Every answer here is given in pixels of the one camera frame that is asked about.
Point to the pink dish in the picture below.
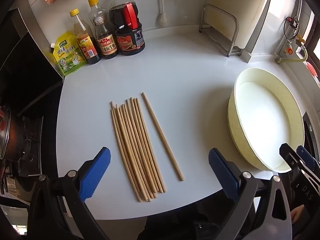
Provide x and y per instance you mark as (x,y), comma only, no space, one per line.
(312,68)

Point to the metal cutting board rack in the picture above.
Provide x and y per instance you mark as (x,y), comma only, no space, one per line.
(222,40)

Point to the gas valve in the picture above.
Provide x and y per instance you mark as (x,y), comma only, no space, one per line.
(287,51)

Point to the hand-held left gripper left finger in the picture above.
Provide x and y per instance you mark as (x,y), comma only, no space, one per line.
(96,170)

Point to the single wooden chopstick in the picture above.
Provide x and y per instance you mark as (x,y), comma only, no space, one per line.
(162,136)

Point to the small yellow-cap vinegar bottle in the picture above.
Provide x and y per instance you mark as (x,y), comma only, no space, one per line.
(85,45)

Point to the person's right hand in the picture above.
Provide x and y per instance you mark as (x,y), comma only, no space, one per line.
(297,213)

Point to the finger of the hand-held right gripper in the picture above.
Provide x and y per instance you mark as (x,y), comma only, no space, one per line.
(303,152)
(287,152)

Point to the gas stove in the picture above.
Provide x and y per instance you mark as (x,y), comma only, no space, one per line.
(27,142)

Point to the yellow seasoning pouch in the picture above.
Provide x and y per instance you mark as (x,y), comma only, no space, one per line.
(68,57)

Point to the white cutting board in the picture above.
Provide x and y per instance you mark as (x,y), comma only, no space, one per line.
(250,10)

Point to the window frame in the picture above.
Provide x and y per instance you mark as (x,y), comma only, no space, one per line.
(310,30)

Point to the pile of wooden chopsticks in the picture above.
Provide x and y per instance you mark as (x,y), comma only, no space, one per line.
(135,150)

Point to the white round basin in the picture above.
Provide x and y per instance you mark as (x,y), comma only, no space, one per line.
(262,130)

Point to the tall yellow-cap sauce bottle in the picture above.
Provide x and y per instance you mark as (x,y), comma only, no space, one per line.
(106,45)

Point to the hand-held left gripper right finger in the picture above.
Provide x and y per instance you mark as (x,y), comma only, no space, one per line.
(222,170)

